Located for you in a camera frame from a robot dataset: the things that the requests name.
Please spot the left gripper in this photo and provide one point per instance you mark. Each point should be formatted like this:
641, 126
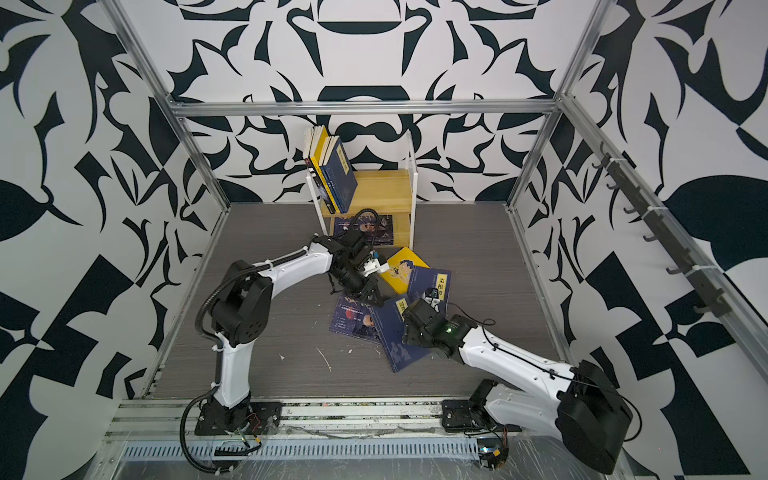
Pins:
369, 291

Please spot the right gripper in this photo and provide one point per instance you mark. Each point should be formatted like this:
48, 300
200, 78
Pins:
409, 333

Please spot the blue book yellow label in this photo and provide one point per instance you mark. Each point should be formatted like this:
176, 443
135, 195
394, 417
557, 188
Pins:
423, 278
390, 327
328, 167

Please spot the purple portrait book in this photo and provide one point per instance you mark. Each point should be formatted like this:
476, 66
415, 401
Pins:
378, 229
352, 318

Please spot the large yellow book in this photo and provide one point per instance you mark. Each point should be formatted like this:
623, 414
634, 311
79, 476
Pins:
319, 136

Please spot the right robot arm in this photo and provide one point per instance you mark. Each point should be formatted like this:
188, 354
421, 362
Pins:
577, 405

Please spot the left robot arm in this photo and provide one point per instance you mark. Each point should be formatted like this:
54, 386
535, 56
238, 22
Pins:
237, 311

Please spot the small yellow cartoon book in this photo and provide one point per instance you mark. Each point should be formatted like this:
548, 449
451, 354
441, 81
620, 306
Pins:
400, 267

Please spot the wooden white-framed bookshelf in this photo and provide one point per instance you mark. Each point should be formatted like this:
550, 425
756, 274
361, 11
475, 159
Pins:
389, 192

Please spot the small green-lit electronics box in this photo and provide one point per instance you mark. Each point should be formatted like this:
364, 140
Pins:
492, 453

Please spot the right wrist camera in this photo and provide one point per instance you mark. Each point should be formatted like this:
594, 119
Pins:
432, 296

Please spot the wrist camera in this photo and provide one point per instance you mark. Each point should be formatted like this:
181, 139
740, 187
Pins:
374, 264
432, 296

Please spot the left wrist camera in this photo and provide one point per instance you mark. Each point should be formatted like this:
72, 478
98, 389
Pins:
374, 264

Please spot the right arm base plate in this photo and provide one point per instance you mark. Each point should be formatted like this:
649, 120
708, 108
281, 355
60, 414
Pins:
468, 415

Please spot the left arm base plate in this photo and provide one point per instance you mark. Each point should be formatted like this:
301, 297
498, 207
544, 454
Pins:
253, 418

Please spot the aluminium front rail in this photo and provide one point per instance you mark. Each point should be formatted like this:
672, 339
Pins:
310, 429

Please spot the wall hook rail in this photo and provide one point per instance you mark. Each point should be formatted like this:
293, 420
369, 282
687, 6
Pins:
665, 230

